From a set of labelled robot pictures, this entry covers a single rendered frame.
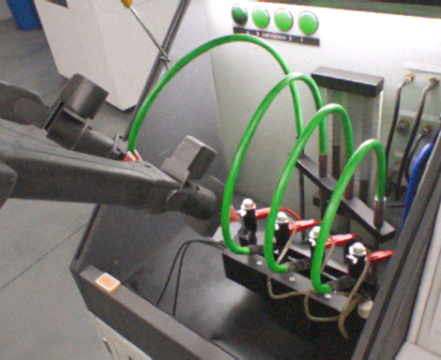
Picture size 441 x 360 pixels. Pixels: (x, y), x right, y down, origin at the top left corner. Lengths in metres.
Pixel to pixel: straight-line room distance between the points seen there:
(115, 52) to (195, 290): 2.78
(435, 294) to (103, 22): 3.18
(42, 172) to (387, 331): 0.54
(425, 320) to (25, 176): 0.65
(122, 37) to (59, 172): 3.24
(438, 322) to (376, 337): 0.12
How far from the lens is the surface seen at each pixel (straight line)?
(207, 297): 1.15
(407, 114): 1.00
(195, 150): 0.76
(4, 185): 0.45
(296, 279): 0.96
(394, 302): 0.77
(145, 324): 1.00
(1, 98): 0.85
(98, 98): 0.86
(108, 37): 3.69
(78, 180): 0.56
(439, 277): 0.82
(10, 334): 2.46
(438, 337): 0.87
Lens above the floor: 1.70
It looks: 35 degrees down
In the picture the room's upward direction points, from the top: 9 degrees counter-clockwise
